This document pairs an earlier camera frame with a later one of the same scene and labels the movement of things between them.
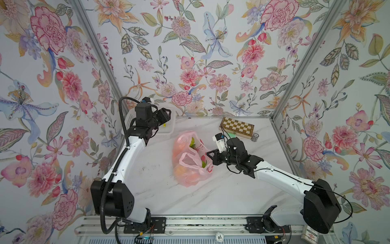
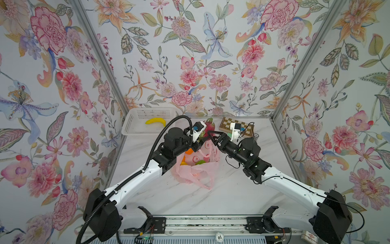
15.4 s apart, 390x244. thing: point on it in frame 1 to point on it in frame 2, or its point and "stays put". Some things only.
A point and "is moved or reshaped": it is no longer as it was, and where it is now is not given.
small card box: x=310 y=234 stays put
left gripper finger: x=162 y=116 to x=197 y=144
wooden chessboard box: x=241 y=128 stays put
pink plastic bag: x=190 y=163 is moved or reshaped
